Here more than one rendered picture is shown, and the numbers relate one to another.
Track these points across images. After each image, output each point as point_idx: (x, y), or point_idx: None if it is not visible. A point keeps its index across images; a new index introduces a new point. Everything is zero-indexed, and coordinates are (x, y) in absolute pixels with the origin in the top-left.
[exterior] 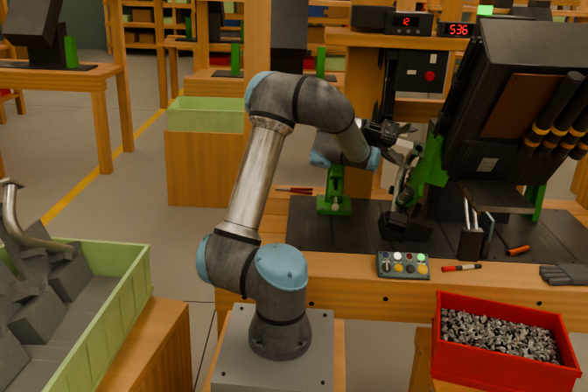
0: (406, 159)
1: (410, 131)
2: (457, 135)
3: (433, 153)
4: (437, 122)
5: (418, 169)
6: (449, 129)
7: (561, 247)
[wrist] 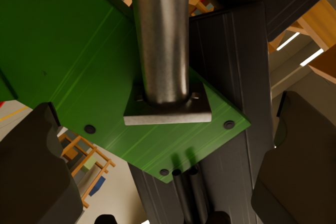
0: None
1: (283, 111)
2: (147, 217)
3: (126, 159)
4: (201, 217)
5: (85, 59)
6: (178, 198)
7: None
